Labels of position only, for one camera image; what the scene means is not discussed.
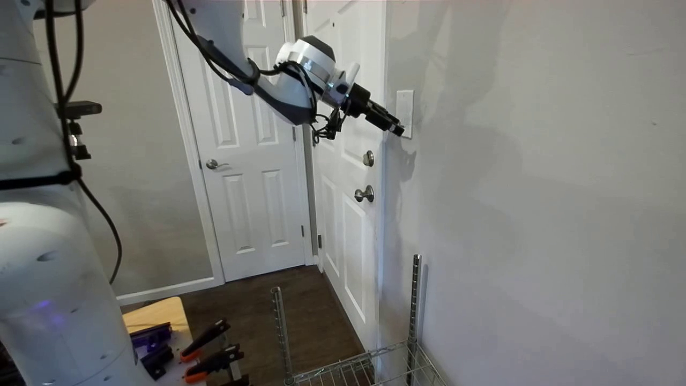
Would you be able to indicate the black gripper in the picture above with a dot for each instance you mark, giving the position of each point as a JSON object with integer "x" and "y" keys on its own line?
{"x": 361, "y": 103}

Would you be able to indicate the white wall light switch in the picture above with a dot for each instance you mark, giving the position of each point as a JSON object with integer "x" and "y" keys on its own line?
{"x": 405, "y": 112}

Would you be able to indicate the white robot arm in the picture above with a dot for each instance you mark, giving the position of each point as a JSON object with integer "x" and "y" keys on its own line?
{"x": 305, "y": 71}

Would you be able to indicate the silver deadbolt lock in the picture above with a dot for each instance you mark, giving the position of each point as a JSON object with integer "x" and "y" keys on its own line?
{"x": 369, "y": 158}

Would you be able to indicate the white panel front door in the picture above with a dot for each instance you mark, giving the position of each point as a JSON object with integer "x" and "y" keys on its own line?
{"x": 349, "y": 227}

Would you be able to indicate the silver door knob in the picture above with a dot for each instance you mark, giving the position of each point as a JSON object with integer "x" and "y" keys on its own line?
{"x": 365, "y": 194}

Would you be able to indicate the white interior closet door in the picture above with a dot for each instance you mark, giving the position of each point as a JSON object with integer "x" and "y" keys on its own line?
{"x": 250, "y": 164}

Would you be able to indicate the black orange clamp upper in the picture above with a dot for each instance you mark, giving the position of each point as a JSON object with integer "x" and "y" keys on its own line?
{"x": 211, "y": 333}

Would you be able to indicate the black orange clamp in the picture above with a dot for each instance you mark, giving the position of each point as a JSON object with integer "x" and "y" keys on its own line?
{"x": 211, "y": 333}
{"x": 225, "y": 359}

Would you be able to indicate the cardboard box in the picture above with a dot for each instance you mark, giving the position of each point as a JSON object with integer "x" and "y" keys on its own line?
{"x": 168, "y": 308}

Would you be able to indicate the black orange clamp lower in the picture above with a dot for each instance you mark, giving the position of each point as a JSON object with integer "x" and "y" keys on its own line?
{"x": 225, "y": 359}

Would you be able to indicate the black camera on stand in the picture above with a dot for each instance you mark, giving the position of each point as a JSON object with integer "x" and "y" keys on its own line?
{"x": 74, "y": 112}

